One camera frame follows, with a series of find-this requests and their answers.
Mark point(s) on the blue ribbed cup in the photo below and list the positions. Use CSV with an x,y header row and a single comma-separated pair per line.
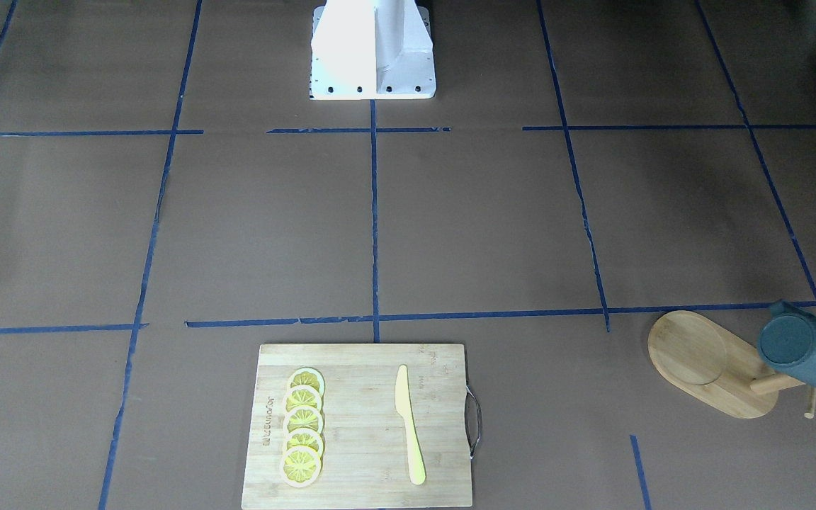
x,y
788,342

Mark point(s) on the wooden cup storage rack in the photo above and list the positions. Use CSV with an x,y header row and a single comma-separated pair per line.
x,y
714,365

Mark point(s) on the wooden cutting board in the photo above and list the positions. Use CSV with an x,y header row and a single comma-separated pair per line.
x,y
364,463

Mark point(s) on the yellow plastic knife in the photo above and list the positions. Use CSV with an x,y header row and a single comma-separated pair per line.
x,y
403,405

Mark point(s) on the white pedestal column base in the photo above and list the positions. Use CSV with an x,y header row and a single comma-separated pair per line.
x,y
372,50

